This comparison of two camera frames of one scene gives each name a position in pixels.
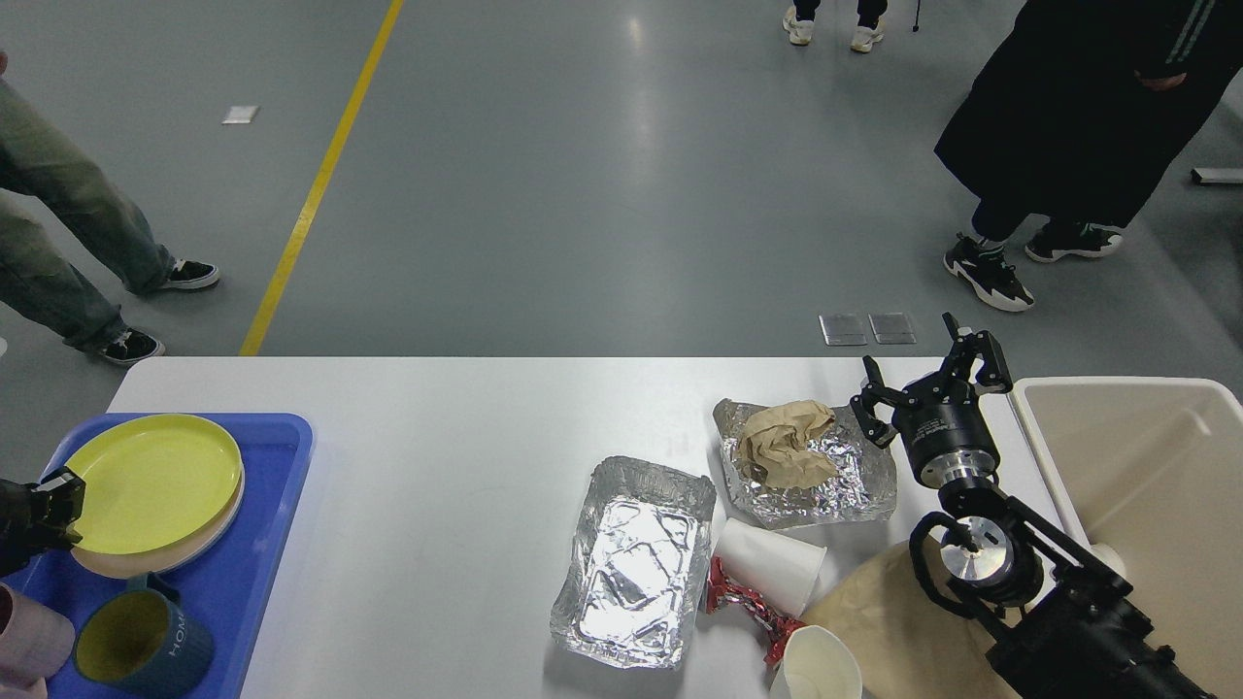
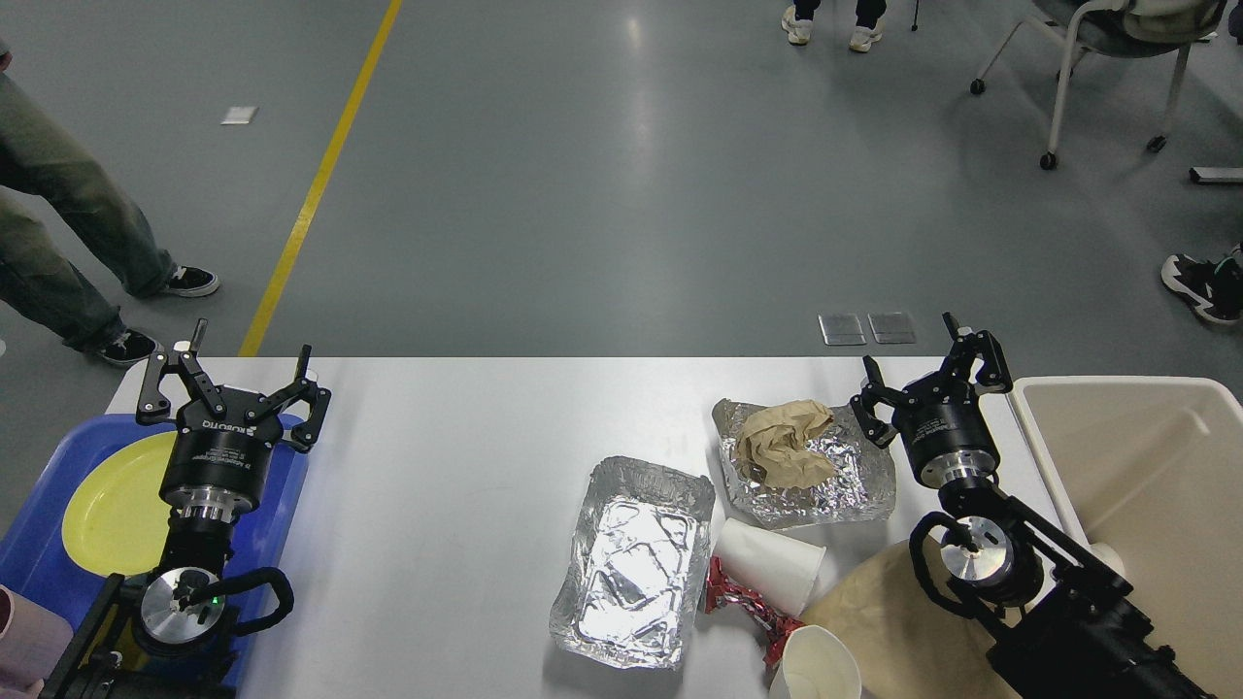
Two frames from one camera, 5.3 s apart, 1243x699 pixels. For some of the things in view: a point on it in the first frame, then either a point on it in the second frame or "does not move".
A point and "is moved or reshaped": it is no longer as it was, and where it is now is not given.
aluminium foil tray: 637,565 does not move
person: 1074,121 → 1213,288
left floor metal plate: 844,328 does not move
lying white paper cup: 784,571 does not move
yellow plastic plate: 154,482 is moved or reshaped
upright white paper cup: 818,665 does not move
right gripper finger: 967,345 does not move
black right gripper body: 944,432 does not move
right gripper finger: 871,423 does not move
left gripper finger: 65,495 → 153,406
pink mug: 35,642 does not move
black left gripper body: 19,543 → 217,468
